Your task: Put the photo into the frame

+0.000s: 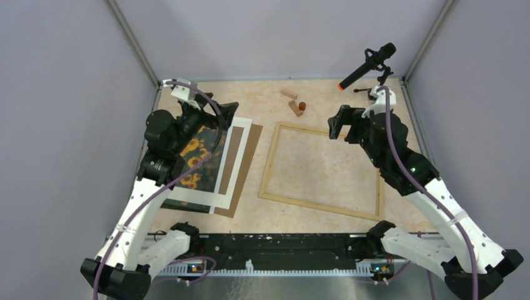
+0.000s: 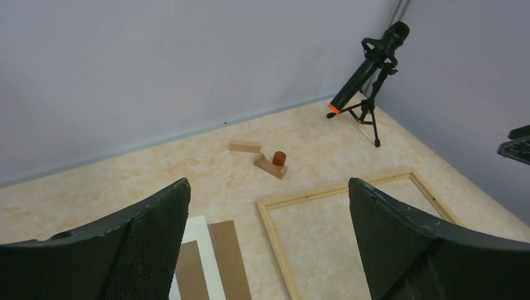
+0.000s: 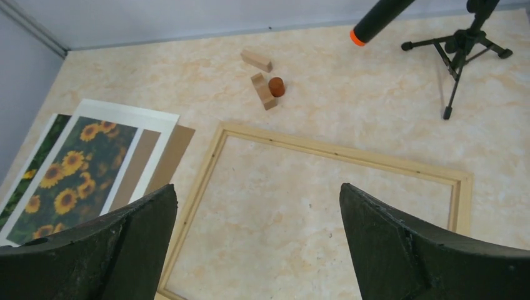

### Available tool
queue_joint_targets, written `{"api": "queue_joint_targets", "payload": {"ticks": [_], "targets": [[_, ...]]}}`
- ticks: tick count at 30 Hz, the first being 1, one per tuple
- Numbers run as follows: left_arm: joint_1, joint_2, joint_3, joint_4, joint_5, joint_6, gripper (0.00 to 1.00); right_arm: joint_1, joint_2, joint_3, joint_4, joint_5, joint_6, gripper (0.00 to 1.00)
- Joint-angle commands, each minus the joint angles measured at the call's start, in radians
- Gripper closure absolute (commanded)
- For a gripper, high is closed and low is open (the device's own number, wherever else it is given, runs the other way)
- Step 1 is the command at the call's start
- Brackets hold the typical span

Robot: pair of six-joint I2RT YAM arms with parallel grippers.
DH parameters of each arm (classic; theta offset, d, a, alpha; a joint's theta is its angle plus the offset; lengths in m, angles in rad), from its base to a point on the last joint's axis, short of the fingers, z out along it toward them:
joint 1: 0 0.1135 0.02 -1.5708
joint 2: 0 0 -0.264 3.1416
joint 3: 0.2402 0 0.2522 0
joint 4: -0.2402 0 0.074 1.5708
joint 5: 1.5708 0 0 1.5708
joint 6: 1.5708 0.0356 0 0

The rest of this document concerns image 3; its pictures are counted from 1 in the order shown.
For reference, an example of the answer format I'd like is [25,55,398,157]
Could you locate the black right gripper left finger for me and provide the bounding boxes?
[1,184,178,299]

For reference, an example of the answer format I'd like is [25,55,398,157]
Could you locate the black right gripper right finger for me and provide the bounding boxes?
[339,183,529,299]

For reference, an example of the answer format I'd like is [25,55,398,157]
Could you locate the sunflower photo print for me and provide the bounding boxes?
[1,114,141,246]

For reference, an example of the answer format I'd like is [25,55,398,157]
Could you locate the light wooden picture frame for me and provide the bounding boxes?
[155,121,474,299]

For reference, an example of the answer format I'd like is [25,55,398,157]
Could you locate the white mat board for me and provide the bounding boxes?
[1,99,179,246]

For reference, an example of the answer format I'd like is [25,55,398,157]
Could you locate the brown cardboard backing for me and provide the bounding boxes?
[108,124,195,211]

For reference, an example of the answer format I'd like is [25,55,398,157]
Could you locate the brown wooden cylinder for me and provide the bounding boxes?
[268,77,286,98]

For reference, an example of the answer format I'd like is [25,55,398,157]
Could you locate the upright wooden block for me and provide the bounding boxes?
[251,72,278,110]

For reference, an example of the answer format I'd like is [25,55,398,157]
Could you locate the black microphone tripod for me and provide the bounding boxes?
[401,0,513,120]

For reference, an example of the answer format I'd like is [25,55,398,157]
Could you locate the flat wooden block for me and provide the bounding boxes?
[241,49,273,73]

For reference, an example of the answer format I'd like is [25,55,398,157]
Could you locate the black microphone orange tip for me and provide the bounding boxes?
[350,0,414,47]

